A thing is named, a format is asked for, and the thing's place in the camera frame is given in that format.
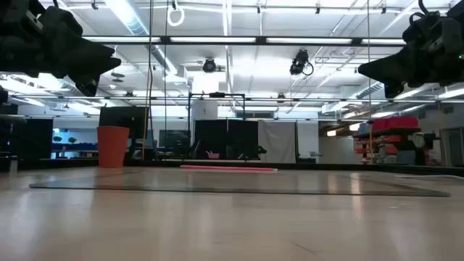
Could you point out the tall plastic cup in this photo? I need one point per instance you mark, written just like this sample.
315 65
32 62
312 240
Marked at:
112 146

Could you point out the grey door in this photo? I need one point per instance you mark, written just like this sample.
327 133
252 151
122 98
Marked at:
453 146

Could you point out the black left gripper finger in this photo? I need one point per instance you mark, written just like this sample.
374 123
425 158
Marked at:
96 61
88 87

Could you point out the large black monitor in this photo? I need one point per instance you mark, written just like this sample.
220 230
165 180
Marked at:
121 117

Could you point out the small black monitor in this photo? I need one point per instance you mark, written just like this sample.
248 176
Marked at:
174 138

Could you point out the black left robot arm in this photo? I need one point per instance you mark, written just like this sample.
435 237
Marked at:
3 95

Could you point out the black overhead camera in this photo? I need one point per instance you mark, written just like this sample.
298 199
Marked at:
299 62

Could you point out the small pink basket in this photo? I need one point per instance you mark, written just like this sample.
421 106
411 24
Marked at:
212 155

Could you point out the long horizontal metal rail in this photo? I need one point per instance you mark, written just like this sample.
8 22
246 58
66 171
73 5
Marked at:
290 99

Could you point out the black partition panel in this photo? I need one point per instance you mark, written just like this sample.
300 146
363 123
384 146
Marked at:
243 136
211 136

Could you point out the red storage bin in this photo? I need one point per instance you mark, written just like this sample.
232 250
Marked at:
397 123

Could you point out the overhead LED light bar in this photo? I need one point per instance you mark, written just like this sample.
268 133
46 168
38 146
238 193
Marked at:
217 40

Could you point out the black storage shelf rack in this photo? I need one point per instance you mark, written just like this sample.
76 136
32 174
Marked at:
398 145

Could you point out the black rectangular tube frame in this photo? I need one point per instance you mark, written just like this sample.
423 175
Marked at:
189 123

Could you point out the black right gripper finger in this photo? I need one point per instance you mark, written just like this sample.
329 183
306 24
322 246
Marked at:
393 67
394 91

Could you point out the dark table edge rail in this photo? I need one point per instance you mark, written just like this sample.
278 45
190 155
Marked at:
326 166

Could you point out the long pink rod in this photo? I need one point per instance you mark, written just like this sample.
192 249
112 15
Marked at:
228 168

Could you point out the silver ventilation duct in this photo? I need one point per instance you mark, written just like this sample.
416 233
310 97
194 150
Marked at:
145 32

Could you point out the black cabinet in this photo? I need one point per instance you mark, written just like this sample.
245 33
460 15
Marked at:
34 143

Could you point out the white hanging cloth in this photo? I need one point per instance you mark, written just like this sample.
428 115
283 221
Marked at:
277 141

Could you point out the round black ceiling fixture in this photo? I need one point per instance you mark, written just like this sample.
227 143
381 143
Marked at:
209 65

